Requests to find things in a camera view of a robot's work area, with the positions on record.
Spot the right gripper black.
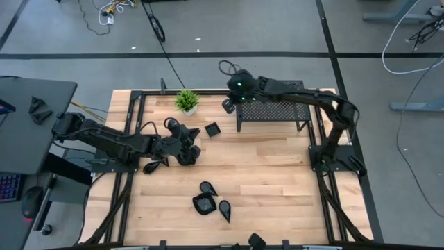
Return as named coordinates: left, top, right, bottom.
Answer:
left=221, top=68, right=260, bottom=115

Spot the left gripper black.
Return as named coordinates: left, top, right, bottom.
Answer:
left=162, top=120, right=203, bottom=167

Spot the green plant in white pot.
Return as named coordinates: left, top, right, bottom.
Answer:
left=174, top=88, right=201, bottom=117

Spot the black perforated metal shelf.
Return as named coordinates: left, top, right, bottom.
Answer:
left=235, top=80, right=312, bottom=133

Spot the small black rounded object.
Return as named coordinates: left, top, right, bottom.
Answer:
left=248, top=233, right=267, bottom=250

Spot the black angular plastic piece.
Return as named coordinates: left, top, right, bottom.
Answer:
left=29, top=109, right=54, bottom=126
left=28, top=96, right=46, bottom=114

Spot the black desk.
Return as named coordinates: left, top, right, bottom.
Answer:
left=0, top=75, right=78, bottom=176

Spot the black computer mouse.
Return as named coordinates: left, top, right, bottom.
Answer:
left=21, top=185, right=45, bottom=219

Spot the grey desk foot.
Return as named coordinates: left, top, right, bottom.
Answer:
left=390, top=98, right=444, bottom=113
left=362, top=0, right=433, bottom=24

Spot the dark device with red stripe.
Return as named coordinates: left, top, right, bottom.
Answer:
left=0, top=99, right=17, bottom=115

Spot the backlit keyboard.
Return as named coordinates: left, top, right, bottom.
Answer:
left=0, top=172, right=22, bottom=204

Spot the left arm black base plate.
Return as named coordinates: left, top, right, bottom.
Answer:
left=90, top=147, right=140, bottom=174

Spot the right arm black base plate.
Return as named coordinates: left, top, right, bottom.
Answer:
left=307, top=144, right=364, bottom=174

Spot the black sleeved floor cable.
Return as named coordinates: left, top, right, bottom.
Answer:
left=140, top=0, right=187, bottom=90

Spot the white floor cable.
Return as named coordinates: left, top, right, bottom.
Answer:
left=381, top=0, right=444, bottom=76

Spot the black cable bundle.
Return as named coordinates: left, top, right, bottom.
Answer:
left=409, top=12, right=444, bottom=53

